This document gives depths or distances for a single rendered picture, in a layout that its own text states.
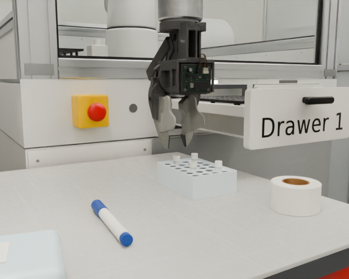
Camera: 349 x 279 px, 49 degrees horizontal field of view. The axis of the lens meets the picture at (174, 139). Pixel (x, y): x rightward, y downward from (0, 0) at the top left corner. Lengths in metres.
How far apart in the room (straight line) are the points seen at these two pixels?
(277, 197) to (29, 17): 0.60
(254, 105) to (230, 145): 0.43
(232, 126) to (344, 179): 2.24
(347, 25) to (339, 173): 1.01
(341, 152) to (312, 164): 1.56
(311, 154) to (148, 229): 0.96
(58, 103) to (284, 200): 0.54
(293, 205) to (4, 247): 0.36
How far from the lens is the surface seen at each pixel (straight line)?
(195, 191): 0.60
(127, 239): 0.44
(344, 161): 2.93
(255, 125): 0.71
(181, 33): 0.63
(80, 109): 0.85
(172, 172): 0.65
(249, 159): 1.18
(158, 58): 0.71
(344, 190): 2.97
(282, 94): 0.75
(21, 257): 0.35
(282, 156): 1.28
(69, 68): 0.89
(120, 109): 0.93
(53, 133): 0.88
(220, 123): 0.79
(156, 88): 0.66
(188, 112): 0.69
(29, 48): 0.88
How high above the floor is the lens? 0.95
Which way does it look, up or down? 9 degrees down
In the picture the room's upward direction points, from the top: straight up
